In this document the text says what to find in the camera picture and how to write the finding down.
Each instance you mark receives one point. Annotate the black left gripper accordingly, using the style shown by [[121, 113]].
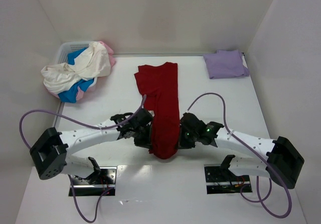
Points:
[[144, 138]]

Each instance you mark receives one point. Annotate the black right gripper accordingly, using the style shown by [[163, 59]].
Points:
[[183, 139]]

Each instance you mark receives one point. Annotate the red t shirt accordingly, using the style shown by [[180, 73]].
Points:
[[160, 85]]

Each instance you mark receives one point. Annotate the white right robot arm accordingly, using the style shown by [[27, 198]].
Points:
[[277, 159]]

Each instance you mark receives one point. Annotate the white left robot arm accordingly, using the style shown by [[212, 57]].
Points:
[[53, 152]]

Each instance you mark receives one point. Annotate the folded purple t shirt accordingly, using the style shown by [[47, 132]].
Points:
[[225, 64]]

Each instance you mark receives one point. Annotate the blue t shirt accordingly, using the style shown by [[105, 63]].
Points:
[[77, 90]]

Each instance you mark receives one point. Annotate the cream white t shirt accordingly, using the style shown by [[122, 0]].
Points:
[[60, 77]]

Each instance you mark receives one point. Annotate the white plastic laundry basket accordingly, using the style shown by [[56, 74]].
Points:
[[69, 47]]

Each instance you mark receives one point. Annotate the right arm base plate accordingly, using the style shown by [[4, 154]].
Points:
[[219, 181]]

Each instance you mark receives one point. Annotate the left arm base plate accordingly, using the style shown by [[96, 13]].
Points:
[[106, 181]]

